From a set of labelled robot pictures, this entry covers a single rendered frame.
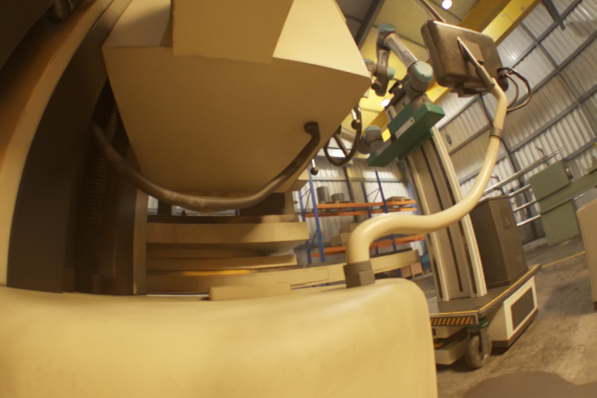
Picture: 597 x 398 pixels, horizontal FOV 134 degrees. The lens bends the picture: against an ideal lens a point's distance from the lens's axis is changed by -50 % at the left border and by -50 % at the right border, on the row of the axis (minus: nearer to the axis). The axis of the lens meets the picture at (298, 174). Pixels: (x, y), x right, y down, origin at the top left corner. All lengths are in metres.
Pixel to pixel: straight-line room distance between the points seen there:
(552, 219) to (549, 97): 5.30
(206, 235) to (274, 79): 0.89
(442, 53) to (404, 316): 0.74
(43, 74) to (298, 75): 0.51
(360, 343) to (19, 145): 0.41
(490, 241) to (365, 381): 1.47
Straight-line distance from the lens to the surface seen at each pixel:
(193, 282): 1.43
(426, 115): 1.47
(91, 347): 0.16
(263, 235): 1.32
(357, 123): 0.76
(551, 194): 5.87
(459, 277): 1.64
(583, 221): 1.57
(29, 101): 0.41
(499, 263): 1.61
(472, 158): 11.03
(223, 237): 1.29
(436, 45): 0.85
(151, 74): 0.62
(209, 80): 0.61
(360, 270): 0.37
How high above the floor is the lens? 0.62
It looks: 24 degrees up
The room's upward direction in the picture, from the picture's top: 8 degrees counter-clockwise
